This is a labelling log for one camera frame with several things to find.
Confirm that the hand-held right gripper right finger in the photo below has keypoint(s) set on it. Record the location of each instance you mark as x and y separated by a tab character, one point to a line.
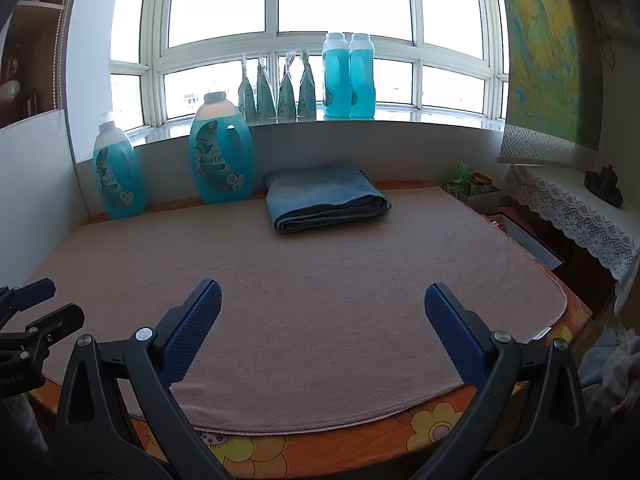
457	335

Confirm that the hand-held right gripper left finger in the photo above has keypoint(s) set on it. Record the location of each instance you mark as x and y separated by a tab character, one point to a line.
195	335

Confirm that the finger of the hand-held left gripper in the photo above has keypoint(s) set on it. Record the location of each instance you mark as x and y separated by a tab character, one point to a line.
55	322
32	292

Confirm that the blue denim pants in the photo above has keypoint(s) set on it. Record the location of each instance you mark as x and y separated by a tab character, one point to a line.
320	195

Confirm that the white cabinet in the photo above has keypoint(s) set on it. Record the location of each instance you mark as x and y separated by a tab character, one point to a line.
35	200

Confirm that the beige pink towel mat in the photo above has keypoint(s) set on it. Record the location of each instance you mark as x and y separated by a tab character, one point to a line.
300	310

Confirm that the flat white tray box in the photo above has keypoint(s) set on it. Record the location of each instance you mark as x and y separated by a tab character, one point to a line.
530	242

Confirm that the white cardboard box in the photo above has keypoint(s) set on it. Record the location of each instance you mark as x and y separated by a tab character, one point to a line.
477	204

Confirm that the small blue detergent bottle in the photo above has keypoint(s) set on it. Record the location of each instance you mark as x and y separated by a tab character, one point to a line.
117	180

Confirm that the gold tin can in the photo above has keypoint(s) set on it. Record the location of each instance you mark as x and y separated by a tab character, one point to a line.
481	184

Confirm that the green small box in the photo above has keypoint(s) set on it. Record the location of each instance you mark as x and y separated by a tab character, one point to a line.
461	180

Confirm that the pile of clothes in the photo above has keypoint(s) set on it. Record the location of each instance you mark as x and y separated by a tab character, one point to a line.
610	375

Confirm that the white lace cloth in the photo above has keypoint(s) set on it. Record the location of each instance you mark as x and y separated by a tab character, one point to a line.
570	200

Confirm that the large blue detergent bottle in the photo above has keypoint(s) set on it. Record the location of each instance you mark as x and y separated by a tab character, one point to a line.
220	160

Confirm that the dark books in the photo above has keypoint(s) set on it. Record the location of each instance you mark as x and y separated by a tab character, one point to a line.
31	104

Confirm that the dark small figurine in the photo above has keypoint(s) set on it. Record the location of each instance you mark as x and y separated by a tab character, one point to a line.
604	187

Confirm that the red vase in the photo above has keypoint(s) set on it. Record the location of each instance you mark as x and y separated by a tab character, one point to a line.
9	67

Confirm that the wooden bookshelf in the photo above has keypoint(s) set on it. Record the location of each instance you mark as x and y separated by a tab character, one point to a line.
40	50

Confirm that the tall blue detergent bottle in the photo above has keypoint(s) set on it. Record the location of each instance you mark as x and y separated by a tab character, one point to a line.
335	80
362	80

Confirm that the landscape wall scroll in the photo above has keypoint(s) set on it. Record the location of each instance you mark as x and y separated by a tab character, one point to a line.
540	60

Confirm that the white window frame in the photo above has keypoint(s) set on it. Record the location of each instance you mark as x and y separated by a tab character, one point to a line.
270	42

